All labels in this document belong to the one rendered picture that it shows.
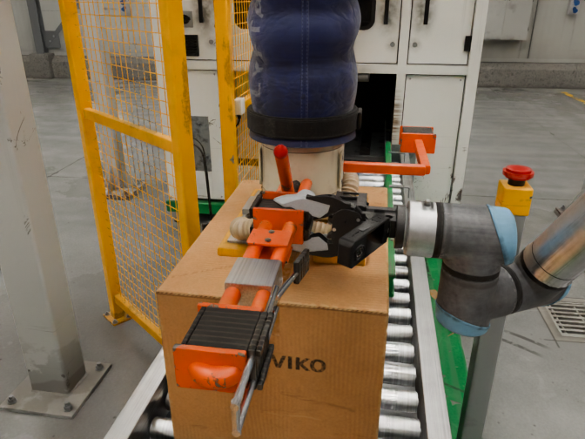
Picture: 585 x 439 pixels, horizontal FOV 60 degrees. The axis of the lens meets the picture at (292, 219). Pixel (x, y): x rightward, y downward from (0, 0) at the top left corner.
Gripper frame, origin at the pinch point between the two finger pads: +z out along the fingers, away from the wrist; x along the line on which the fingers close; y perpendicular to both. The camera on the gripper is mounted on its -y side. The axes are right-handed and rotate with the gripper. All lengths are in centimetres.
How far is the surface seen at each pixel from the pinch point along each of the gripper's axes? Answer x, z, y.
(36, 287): -61, 98, 60
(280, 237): 1.7, -1.8, -8.5
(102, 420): -109, 76, 51
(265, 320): 3.0, -4.3, -30.7
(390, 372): -53, -23, 30
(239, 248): -11.2, 10.0, 10.6
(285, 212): 2.6, -1.3, -1.6
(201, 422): -41.6, 14.6, -4.8
